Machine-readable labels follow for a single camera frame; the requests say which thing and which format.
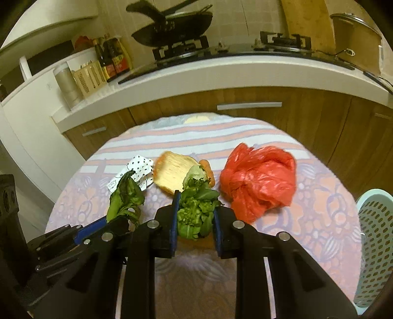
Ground orange carrot piece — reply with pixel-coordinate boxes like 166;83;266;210
199;159;215;188

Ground steel thermos canister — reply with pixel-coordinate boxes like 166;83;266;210
53;63;83;109

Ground black glass gas stove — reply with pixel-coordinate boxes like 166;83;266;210
119;31;355;84

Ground dark soy sauce bottle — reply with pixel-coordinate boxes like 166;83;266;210
103;33;130;76

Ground black wok with lid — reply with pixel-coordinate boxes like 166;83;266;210
126;1;212;48

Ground dark green leaf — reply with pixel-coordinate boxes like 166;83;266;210
106;170;145;227

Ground light blue perforated trash basket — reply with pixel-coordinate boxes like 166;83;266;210
354;189;393;308

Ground red plastic bag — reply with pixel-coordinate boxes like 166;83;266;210
220;143;296;224

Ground green vegetable scraps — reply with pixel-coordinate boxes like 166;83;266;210
177;164;222;240

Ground yellow fruit peel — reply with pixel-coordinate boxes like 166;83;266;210
153;151;198;194

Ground wooden cutting board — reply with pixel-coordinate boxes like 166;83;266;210
281;0;336;53

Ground beige perforated utensil holder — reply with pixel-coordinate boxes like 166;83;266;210
72;60;107;98

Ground smartphone on counter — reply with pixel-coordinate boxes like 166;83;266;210
363;70;393;94

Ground brown rice cooker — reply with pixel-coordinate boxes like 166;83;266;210
330;13;383;76

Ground polka dot paper wrapper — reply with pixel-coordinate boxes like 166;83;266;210
107;155;154;193

